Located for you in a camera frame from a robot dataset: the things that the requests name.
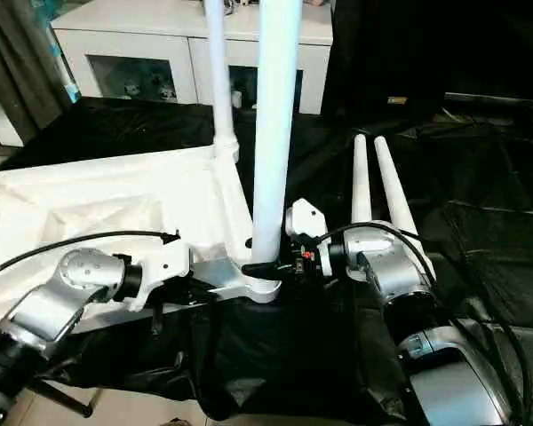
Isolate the white plastic table top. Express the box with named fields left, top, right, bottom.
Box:
left=0, top=146, right=283, bottom=336

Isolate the white plastic table leg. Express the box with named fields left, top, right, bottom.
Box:
left=247, top=0, right=304, bottom=267
left=203, top=0, right=241, bottom=162
left=351, top=133, right=375, bottom=226
left=373, top=135, right=437, bottom=278

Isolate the black plastic mat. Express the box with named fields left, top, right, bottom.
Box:
left=0, top=96, right=533, bottom=422

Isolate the white sideboard cabinet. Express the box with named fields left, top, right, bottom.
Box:
left=52, top=0, right=335, bottom=116

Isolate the beige curtain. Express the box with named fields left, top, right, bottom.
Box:
left=0, top=0, right=76, bottom=134

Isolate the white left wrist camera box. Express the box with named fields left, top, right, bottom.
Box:
left=127, top=238, right=195, bottom=312

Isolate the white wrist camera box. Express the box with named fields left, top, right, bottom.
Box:
left=127, top=238, right=195, bottom=312
left=284, top=199, right=330, bottom=267

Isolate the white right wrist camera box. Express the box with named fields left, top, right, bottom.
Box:
left=284, top=199, right=330, bottom=267

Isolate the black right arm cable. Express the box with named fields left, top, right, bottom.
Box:
left=318, top=221, right=529, bottom=418

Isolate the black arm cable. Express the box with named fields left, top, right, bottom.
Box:
left=318, top=221, right=529, bottom=418
left=0, top=230, right=181, bottom=285

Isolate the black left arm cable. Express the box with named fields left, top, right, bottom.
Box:
left=0, top=230, right=181, bottom=285

